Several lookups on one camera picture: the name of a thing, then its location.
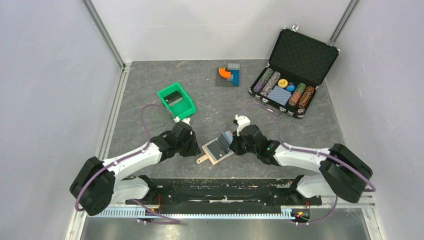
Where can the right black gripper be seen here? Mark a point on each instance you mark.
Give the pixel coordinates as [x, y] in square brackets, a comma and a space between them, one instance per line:
[234, 145]

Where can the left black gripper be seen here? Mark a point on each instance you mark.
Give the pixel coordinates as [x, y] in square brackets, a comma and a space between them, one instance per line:
[194, 149]

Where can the beige leather card holder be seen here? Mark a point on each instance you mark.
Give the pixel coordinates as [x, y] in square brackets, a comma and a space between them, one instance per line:
[207, 155]

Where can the dark card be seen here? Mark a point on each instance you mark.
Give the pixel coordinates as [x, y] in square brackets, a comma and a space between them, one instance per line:
[173, 98]

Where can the black credit card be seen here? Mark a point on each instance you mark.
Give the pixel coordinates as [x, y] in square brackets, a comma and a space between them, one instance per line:
[224, 140]

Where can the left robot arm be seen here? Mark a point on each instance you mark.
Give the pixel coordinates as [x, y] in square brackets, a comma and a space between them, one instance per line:
[100, 183]

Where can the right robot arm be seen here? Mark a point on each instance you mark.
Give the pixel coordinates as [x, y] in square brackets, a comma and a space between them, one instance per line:
[339, 171]

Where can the black card in holder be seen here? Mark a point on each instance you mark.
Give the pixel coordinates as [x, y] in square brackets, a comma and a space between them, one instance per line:
[215, 150]

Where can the blue playing card deck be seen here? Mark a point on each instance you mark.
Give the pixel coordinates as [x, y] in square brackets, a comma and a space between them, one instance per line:
[279, 95]

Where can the green plastic bin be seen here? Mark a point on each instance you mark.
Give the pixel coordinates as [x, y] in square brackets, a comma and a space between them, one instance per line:
[183, 109]

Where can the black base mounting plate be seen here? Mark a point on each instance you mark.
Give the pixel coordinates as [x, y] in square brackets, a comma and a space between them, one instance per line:
[225, 195]

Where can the pink grey chip stack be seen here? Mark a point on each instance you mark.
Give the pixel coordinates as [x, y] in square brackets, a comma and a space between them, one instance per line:
[270, 84]

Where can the green red chip stack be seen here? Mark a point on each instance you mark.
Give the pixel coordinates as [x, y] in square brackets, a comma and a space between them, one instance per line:
[297, 94]

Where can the purple green chip stack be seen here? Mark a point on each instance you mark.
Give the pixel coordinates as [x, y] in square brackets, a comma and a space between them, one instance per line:
[263, 80]

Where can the blue lego bricks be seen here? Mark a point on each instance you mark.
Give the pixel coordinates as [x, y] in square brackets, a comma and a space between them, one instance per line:
[234, 79]

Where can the yellow dealer chip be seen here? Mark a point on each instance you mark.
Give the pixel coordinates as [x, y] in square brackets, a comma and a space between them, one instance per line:
[283, 83]

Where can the orange black chip stack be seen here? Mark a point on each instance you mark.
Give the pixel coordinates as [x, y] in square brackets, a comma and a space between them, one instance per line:
[305, 98]

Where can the blue dealer chip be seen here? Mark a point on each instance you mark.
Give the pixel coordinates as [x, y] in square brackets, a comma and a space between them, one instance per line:
[290, 87]

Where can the grey lego baseplate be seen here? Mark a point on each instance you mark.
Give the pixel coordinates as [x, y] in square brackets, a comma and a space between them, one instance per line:
[222, 82]

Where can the orange curved lego piece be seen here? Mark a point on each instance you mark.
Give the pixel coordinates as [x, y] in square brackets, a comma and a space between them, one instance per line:
[224, 73]

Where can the grey lego brick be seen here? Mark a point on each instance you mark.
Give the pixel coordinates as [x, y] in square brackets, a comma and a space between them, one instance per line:
[233, 67]

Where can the black poker chip case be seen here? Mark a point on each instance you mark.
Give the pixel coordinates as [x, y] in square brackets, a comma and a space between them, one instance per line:
[300, 59]

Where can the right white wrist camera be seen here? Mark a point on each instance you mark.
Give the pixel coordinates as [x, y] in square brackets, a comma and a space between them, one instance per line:
[241, 121]

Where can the white slotted cable duct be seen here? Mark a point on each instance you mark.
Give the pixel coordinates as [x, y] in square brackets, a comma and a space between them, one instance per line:
[138, 212]

